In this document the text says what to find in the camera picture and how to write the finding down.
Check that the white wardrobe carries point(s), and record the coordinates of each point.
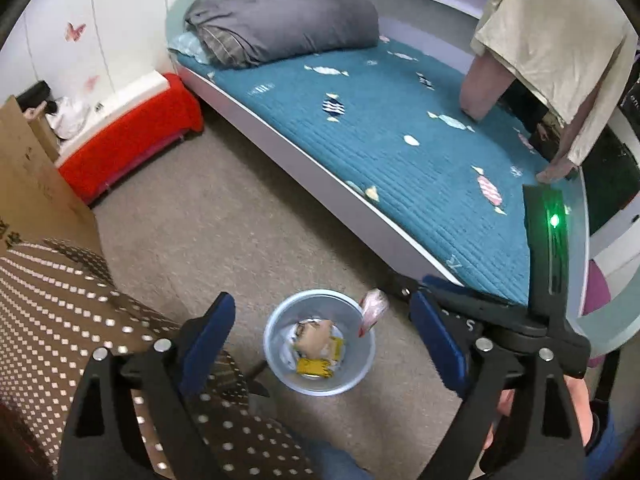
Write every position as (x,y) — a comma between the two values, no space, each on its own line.
(115,20)

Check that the grey duvet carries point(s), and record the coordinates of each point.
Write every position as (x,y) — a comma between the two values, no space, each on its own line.
(300,20)

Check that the black clothes pile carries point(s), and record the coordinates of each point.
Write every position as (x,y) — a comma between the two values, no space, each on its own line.
(35,92)

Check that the brown polka-dot tablecloth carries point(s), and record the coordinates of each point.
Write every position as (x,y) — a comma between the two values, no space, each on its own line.
(60,300)

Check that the light blue plastic bin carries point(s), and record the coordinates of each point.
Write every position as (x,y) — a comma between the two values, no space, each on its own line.
(277,335)

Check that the beige hanging shirt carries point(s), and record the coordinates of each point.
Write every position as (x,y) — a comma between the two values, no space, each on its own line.
(560,35)

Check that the purple cloth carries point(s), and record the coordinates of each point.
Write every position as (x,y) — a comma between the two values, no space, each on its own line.
(597,285)

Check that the pink hanging garment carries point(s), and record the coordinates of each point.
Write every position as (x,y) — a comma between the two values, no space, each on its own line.
(482,85)

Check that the person's leg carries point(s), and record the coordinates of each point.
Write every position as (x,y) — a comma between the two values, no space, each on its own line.
(335,462)

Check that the bunk bed frame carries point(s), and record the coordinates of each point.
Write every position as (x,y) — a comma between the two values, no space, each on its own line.
(320,180)

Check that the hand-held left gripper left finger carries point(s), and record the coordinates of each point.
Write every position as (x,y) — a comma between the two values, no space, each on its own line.
(210,340)

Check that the yellow white carton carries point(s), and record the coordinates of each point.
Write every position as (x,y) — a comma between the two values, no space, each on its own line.
(315,367)

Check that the plaid pillow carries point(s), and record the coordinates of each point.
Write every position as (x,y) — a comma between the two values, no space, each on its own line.
(187,45)

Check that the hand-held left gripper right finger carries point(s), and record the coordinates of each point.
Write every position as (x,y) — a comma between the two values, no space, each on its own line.
(440,340)

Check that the person's right hand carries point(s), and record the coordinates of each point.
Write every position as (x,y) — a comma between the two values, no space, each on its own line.
(582,410)

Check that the red storage bench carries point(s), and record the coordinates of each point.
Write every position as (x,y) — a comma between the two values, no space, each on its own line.
(125,145)

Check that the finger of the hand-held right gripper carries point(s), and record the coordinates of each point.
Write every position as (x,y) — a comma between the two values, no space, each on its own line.
(450,290)

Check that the large cardboard box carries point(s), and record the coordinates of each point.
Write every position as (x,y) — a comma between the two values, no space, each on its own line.
(40,195)

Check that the dark garment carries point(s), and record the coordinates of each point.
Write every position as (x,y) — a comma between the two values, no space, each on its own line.
(525,110)

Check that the faded pink butterfly sticker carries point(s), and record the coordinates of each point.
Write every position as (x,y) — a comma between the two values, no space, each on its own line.
(92,82)

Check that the pink white plastic wrapper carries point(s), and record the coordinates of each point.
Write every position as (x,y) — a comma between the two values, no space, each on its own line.
(374,307)

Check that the teal quilted bed mattress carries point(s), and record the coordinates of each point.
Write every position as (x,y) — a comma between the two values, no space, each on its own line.
(400,170)

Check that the beige paper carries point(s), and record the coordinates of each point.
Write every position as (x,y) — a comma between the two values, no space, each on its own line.
(312,337)

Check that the white plastic bag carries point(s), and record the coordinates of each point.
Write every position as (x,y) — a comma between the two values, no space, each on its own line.
(67,117)

